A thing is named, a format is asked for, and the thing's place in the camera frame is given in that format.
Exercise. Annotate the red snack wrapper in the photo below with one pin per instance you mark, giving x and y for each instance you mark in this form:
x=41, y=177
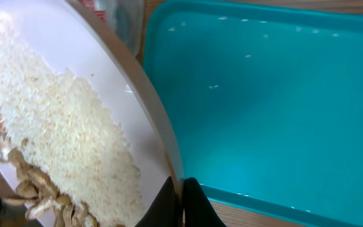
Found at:
x=99, y=7

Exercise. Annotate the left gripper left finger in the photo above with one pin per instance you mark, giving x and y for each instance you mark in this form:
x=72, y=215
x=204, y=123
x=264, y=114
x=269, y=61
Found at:
x=165, y=211

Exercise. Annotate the white plate with food scraps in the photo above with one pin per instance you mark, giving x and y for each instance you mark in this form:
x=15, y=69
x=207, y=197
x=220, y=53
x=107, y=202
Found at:
x=70, y=37

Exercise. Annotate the food scraps on plate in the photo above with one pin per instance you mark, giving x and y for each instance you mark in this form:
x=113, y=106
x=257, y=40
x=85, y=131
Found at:
x=69, y=156

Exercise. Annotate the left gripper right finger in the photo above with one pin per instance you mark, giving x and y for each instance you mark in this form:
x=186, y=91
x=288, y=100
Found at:
x=198, y=210

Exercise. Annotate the teal serving tray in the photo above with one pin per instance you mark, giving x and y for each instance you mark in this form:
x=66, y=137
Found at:
x=266, y=104

